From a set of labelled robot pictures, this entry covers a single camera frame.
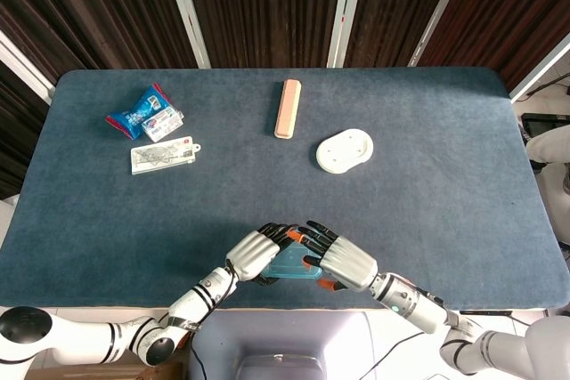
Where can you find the right robot hand, orange fingertips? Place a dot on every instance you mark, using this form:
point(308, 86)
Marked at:
point(347, 264)

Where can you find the left robot hand, black fingers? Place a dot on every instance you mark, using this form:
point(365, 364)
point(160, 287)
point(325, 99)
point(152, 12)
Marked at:
point(251, 255)

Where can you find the teal plastic container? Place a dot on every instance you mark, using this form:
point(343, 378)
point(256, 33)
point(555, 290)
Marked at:
point(289, 264)

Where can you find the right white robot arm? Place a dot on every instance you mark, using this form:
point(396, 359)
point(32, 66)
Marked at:
point(418, 306)

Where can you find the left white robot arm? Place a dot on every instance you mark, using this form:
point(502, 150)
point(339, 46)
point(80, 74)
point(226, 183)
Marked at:
point(80, 340)

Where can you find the white plastic retail blister package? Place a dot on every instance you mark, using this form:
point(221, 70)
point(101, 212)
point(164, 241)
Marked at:
point(160, 155)

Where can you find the brown cardboard box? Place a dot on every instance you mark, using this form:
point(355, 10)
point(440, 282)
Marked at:
point(89, 373)

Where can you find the grey robot torso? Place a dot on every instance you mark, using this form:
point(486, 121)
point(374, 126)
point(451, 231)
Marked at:
point(285, 344)

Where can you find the white oval plastic dish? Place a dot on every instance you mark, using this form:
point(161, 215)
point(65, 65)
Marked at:
point(343, 151)

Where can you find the blue felt table mat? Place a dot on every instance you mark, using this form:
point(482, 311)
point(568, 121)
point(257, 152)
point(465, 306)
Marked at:
point(133, 242)

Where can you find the long pink case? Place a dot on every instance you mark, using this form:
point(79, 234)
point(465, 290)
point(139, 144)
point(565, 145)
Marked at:
point(287, 108)

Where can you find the small white printed packet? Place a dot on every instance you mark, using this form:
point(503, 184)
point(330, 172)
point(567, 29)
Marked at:
point(162, 124)

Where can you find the blue snack packet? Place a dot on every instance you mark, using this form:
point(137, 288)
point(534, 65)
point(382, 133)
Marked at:
point(138, 113)

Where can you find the black flat device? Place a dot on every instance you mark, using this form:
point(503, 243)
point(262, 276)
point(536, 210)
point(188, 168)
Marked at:
point(541, 121)

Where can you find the white partition frame post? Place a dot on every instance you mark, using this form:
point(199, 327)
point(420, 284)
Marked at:
point(22, 66)
point(541, 68)
point(187, 10)
point(347, 10)
point(438, 10)

